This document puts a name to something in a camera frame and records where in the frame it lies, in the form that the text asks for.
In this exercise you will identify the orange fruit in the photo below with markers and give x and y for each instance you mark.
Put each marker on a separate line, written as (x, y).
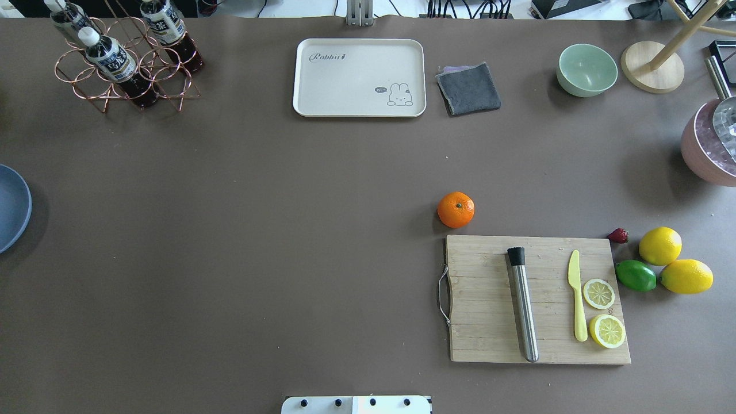
(456, 209)

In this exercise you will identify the blue round plate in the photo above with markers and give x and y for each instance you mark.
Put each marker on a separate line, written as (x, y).
(16, 206)

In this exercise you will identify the cream rabbit tray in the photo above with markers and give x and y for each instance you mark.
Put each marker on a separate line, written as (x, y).
(359, 77)

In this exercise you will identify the grey folded cloth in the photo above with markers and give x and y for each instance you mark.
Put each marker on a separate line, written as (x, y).
(468, 89)

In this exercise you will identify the steel cylinder black tip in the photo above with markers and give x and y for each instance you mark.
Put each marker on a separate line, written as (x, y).
(517, 260)

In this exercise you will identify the wooden cutting board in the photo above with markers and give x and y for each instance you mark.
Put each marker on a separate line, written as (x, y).
(484, 320)

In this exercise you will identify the yellow plastic knife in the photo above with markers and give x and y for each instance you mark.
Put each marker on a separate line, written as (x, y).
(574, 281)

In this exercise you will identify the lemon slice lower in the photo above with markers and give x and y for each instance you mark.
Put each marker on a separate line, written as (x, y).
(598, 294)

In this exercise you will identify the lemon slice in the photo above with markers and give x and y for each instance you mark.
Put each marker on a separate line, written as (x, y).
(607, 331)
(598, 294)

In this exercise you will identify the red strawberry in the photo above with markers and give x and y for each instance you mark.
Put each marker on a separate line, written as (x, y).
(618, 236)

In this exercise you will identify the green bowl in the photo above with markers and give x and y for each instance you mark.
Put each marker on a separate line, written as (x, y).
(585, 70)

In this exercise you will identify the lemon slice upper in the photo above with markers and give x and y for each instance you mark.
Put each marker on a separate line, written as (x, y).
(607, 331)

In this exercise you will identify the green lime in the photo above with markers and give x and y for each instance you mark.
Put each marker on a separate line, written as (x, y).
(636, 275)

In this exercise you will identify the tea bottle middle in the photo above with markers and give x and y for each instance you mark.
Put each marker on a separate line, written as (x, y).
(167, 26)

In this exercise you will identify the tea bottle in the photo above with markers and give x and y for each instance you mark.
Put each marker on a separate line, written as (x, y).
(167, 26)
(69, 19)
(118, 66)

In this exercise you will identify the yellow lemon lower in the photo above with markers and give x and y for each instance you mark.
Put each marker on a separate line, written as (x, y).
(660, 246)

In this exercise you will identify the yellow lemon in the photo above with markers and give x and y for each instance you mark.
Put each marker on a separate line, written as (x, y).
(660, 246)
(687, 276)

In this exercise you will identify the tea bottle front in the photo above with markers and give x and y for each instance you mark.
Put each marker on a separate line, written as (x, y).
(118, 66)

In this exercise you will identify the wooden mug tree stand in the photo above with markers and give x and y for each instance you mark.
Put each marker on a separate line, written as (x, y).
(655, 67)

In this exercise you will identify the yellow lemon upper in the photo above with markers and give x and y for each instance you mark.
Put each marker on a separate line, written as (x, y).
(687, 276)

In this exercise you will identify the pink bowl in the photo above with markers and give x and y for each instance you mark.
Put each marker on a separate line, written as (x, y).
(702, 149)

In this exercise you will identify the tea bottle back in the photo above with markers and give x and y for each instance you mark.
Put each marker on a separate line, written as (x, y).
(69, 19)

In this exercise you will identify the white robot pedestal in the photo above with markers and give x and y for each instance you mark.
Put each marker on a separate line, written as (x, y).
(358, 404)

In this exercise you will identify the copper wire bottle rack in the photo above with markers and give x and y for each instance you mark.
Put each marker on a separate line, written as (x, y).
(172, 81)

